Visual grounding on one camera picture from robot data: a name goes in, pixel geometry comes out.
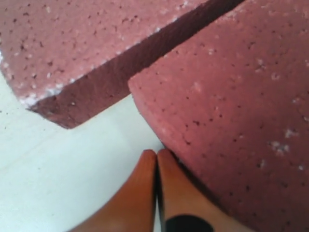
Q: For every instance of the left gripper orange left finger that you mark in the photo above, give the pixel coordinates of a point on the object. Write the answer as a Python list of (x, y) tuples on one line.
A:
[(132, 207)]

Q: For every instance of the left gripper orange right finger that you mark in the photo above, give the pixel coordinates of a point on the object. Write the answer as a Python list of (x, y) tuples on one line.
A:
[(184, 208)]

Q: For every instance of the red brick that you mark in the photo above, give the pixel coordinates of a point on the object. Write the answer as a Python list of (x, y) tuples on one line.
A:
[(232, 103), (69, 60)]

